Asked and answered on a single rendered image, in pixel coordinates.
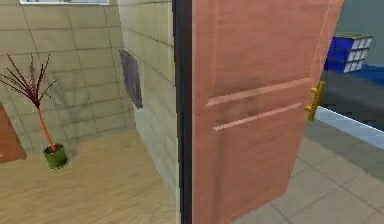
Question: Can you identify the reddish brown room door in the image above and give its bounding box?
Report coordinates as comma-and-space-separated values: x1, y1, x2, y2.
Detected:
191, 0, 345, 224

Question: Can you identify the red house plant green pot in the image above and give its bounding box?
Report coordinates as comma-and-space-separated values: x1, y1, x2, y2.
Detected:
0, 53, 69, 170

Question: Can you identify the dark grey bed blue cover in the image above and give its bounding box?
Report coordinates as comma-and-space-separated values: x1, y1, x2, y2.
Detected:
314, 63, 384, 150

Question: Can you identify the blue box with white squares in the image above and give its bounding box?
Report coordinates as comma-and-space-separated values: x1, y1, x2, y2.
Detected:
323, 32, 374, 74

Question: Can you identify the white framed window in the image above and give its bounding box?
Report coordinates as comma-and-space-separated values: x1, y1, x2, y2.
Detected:
19, 0, 111, 6

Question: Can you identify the brown wooden cupboard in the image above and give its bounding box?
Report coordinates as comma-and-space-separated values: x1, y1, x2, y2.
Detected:
0, 102, 28, 164

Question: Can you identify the grey framed wall picture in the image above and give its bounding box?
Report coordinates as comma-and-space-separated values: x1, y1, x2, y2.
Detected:
118, 48, 144, 110

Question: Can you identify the yellow door handle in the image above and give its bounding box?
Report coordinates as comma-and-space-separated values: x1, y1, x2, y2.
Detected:
304, 80, 326, 122

